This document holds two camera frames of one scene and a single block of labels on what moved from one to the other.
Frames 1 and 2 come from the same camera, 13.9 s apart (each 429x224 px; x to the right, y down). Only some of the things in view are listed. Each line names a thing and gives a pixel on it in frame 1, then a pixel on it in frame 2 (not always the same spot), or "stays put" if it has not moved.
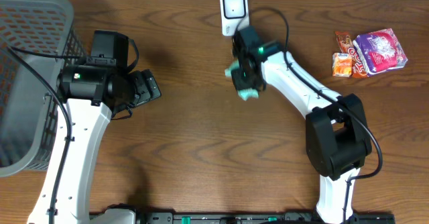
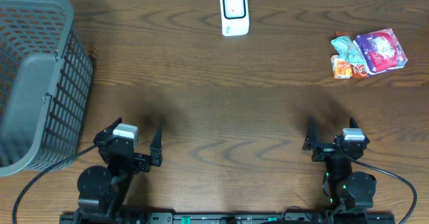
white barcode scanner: (234, 11) stays put
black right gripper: (239, 84) → (324, 150)
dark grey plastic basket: (39, 33) stays put
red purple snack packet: (380, 51) stays put
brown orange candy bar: (346, 45) stays put
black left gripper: (147, 86) → (133, 157)
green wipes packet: (246, 94) → (348, 51)
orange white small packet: (341, 64) stays put
